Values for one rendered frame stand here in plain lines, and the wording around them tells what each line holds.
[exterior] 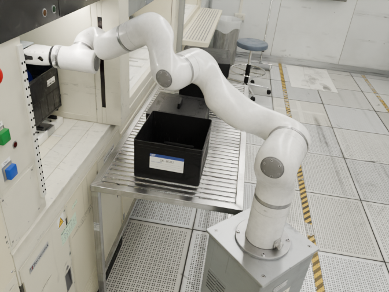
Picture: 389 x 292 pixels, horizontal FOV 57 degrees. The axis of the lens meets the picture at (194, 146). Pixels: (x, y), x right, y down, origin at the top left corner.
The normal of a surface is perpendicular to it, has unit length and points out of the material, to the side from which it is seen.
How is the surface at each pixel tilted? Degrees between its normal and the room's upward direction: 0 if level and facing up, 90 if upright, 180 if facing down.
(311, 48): 90
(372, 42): 90
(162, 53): 47
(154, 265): 0
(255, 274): 0
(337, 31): 90
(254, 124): 107
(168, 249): 0
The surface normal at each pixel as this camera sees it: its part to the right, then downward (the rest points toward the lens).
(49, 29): -0.15, 0.51
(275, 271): 0.09, -0.85
